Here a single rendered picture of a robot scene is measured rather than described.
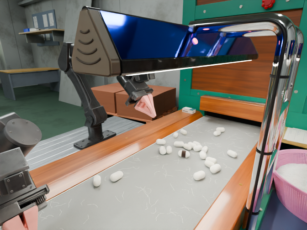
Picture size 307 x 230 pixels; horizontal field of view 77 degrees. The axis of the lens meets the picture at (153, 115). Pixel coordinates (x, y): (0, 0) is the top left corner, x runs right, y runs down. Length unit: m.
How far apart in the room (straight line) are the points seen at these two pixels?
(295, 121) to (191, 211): 0.62
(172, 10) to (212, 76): 2.55
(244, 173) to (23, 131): 0.50
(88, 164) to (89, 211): 0.15
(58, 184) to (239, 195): 0.42
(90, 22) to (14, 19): 7.26
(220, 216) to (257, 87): 0.64
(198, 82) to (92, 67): 0.85
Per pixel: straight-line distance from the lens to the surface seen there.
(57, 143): 0.98
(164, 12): 3.55
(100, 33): 0.22
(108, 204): 0.49
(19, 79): 5.48
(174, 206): 0.47
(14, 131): 0.38
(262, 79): 0.94
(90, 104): 0.87
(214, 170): 0.58
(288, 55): 0.35
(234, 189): 0.51
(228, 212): 0.45
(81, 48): 0.25
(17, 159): 0.35
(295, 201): 0.61
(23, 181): 0.35
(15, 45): 7.39
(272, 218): 0.61
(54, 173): 0.58
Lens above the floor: 1.07
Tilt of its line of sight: 18 degrees down
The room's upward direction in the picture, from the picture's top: straight up
